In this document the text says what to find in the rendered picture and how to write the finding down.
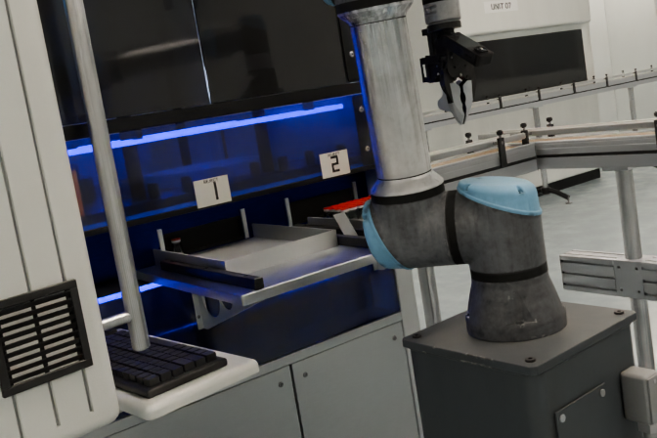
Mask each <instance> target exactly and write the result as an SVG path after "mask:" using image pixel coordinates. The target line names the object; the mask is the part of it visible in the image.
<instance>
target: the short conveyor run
mask: <svg viewBox="0 0 657 438"><path fill-rule="evenodd" d="M496 133H497V135H498V137H494V138H489V139H485V140H481V141H477V142H472V140H470V137H471V133H470V132H469V133H465V134H464V135H465V137H466V138H467V140H466V141H465V144H464V145H460V146H455V147H451V148H447V149H444V150H439V151H435V152H431V153H429V157H430V161H434V160H438V159H442V158H446V157H450V156H454V155H459V154H463V153H467V154H464V155H460V156H456V157H452V158H447V159H443V160H439V161H435V162H431V168H432V170H433V171H434V172H436V173H437V174H439V175H440V176H441V177H443V180H444V186H445V190H446V191H452V190H456V189H457V186H458V183H459V181H460V180H462V179H466V178H472V177H474V178H477V177H485V176H503V177H516V176H519V175H523V174H527V173H530V172H534V171H537V170H539V167H538V160H537V153H536V145H535V144H534V143H531V144H527V145H523V146H514V147H512V146H511V145H505V144H506V143H510V142H514V141H518V140H522V139H525V138H526V135H525V133H520V134H515V135H511V136H510V134H505V135H503V133H504V132H503V131H502V130H497V132H496ZM493 146H497V147H494V148H490V147H493ZM486 148H490V149H487V150H483V151H479V152H474V151H478V150H482V149H486Z"/></svg>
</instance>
